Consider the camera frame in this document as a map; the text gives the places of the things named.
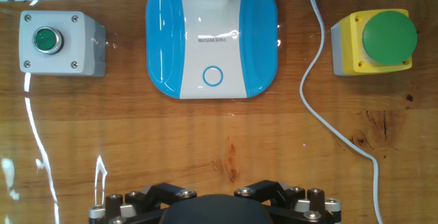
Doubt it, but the blue and white desk lamp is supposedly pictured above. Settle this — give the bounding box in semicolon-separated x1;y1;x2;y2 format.
145;0;279;100

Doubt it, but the wooden board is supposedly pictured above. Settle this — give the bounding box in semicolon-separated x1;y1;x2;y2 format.
0;0;438;224

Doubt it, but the yellow box green mushroom button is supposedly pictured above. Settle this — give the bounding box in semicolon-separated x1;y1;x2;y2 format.
330;8;418;77

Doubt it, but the grey box green push button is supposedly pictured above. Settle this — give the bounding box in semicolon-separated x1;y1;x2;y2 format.
18;10;107;78

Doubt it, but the white lamp power cable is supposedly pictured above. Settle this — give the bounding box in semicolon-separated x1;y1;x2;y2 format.
299;0;384;224

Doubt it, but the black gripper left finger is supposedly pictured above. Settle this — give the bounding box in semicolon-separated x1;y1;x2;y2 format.
88;182;198;224

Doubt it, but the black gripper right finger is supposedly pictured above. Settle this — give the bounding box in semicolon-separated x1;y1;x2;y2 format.
234;179;343;224

